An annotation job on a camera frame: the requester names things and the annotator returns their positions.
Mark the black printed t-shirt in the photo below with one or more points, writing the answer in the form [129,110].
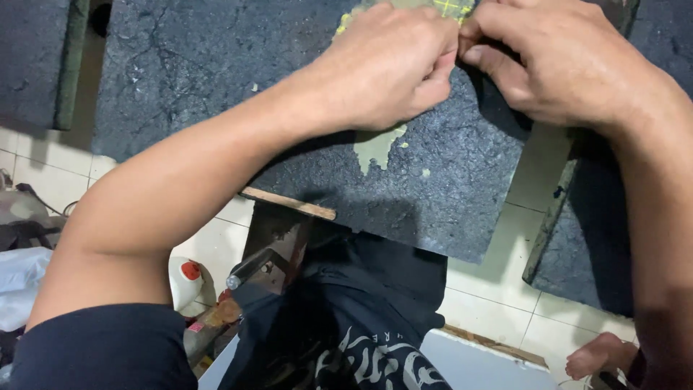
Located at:
[357,287]

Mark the white plastic bag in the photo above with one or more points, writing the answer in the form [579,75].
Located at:
[21,287]

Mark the white bottle with red cap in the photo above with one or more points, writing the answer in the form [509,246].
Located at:
[183,284]

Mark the thin wooden strip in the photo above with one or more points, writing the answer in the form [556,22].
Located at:
[287,203]

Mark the dark worn cutting mat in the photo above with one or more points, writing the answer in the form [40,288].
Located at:
[216,81]

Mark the person's left hand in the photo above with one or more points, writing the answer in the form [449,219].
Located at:
[373,76]

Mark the person's right hand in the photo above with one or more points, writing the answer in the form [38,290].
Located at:
[563,65]

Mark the brown wooden stand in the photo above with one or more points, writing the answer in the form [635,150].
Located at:
[273,233]

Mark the grey cloth bag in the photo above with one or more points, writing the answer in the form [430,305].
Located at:
[24,222]

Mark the person's bare foot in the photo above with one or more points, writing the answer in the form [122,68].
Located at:
[598,355]

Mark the dark mat with green edge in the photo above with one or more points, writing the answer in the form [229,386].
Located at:
[595,244]
[30,59]

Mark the brown plastic bottle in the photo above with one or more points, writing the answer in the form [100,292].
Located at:
[208,327]

